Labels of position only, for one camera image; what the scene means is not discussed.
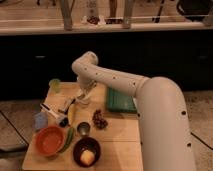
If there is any blue paper cup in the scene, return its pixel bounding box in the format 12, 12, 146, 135
34, 112, 48, 131

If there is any bunch of dark grapes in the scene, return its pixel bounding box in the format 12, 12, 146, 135
92, 110, 108, 129

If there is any green cucumber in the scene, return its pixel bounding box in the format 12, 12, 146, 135
59, 127, 75, 153

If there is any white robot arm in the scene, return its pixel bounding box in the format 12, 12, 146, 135
71, 51, 196, 171

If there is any yellow lemon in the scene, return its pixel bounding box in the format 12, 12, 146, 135
80, 150, 95, 166

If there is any white handled brush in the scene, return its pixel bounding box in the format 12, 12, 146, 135
40, 103, 68, 127

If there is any small metal cup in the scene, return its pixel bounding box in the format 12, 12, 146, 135
77, 122, 90, 137

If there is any orange bowl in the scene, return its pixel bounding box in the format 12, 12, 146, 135
35, 126, 65, 157

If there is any green dish rack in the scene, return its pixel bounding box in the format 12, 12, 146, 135
106, 88, 137, 113

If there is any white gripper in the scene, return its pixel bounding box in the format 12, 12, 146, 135
76, 77, 97, 104

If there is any dark brown bowl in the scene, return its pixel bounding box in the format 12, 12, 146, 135
73, 137, 101, 167

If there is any green plastic cup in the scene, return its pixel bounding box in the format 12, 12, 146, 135
49, 79, 60, 93

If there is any wooden table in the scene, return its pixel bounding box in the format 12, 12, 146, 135
22, 84, 143, 171

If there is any yellow banana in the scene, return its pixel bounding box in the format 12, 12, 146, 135
67, 104, 76, 125

